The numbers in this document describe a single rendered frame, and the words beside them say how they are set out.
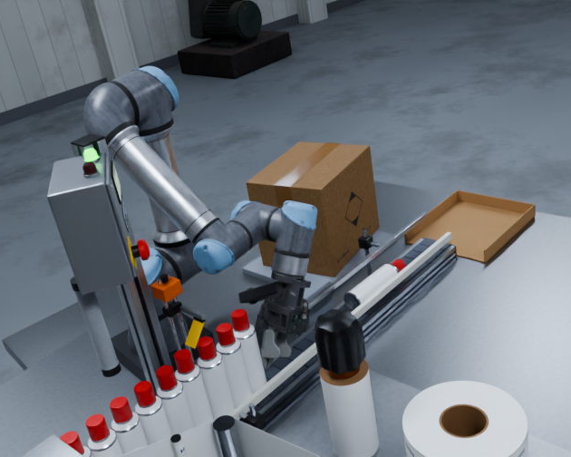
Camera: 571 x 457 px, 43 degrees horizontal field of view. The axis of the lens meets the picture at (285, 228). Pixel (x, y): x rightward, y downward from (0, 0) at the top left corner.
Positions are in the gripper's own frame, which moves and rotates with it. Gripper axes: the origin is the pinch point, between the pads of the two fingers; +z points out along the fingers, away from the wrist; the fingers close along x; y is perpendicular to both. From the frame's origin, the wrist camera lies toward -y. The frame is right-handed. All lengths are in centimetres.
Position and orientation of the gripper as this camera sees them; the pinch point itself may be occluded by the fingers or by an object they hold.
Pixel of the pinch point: (264, 361)
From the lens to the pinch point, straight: 159.0
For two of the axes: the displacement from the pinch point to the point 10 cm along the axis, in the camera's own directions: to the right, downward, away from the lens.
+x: 6.6, 0.6, 7.5
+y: 7.3, 2.0, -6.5
